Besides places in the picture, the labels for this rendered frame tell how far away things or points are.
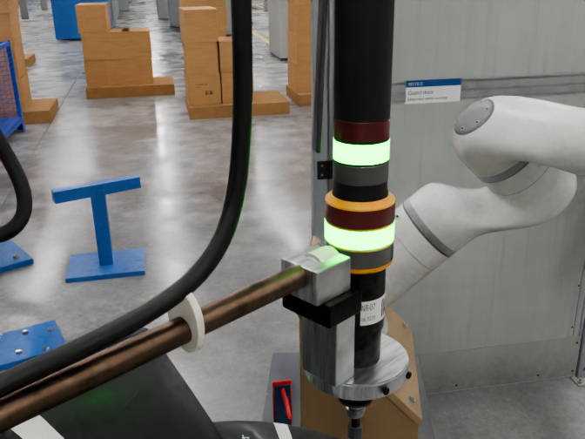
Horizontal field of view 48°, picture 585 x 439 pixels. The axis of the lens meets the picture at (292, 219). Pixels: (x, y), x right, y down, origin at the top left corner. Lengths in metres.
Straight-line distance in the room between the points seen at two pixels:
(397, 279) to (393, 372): 0.67
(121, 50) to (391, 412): 8.78
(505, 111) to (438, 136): 1.39
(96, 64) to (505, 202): 8.82
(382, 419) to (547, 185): 0.45
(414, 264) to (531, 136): 0.27
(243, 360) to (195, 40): 5.34
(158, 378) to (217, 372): 2.56
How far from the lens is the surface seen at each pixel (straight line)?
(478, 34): 2.40
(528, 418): 2.89
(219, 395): 2.90
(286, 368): 1.38
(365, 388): 0.43
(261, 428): 0.79
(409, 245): 1.08
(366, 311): 0.42
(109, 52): 9.62
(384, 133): 0.39
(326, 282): 0.38
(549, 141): 0.99
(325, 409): 1.10
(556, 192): 1.10
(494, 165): 1.04
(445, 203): 1.07
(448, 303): 2.69
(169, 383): 0.49
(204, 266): 0.33
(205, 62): 7.94
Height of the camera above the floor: 1.70
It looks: 21 degrees down
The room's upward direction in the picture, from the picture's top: 1 degrees counter-clockwise
